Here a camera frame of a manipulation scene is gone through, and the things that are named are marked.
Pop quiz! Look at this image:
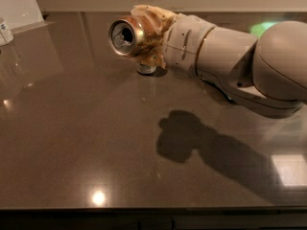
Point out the white green soda can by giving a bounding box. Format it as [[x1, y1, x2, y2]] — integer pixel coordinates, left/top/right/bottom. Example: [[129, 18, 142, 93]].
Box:
[[136, 63, 156, 75]]

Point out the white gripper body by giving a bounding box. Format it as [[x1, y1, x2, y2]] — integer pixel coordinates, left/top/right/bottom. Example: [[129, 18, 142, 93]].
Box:
[[162, 15, 216, 76]]

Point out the brown soda can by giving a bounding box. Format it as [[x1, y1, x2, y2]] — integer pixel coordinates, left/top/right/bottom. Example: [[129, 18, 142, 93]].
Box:
[[108, 15, 149, 58]]

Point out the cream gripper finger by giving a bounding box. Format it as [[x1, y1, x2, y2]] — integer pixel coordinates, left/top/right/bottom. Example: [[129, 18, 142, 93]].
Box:
[[130, 5, 177, 35], [137, 36, 166, 69]]

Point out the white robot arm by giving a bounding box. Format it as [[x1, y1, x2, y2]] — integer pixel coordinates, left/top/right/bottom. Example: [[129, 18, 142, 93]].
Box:
[[131, 5, 307, 118]]

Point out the white container at left edge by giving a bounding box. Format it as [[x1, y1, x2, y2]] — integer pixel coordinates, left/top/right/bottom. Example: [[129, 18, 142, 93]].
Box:
[[0, 17, 14, 46]]

